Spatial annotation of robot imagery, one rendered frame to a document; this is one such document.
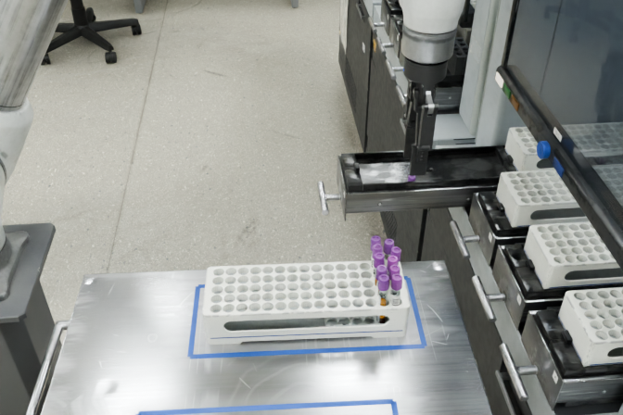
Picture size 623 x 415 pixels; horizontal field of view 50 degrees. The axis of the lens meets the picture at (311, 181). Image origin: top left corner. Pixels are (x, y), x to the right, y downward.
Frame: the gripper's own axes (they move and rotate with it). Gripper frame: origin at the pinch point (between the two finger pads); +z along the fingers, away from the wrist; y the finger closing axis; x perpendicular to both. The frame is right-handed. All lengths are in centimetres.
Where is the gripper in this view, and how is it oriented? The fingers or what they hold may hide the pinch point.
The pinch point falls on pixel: (415, 152)
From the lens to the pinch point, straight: 128.2
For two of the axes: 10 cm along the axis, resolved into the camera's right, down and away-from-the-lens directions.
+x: -10.0, 0.5, -0.7
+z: 0.0, 8.0, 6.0
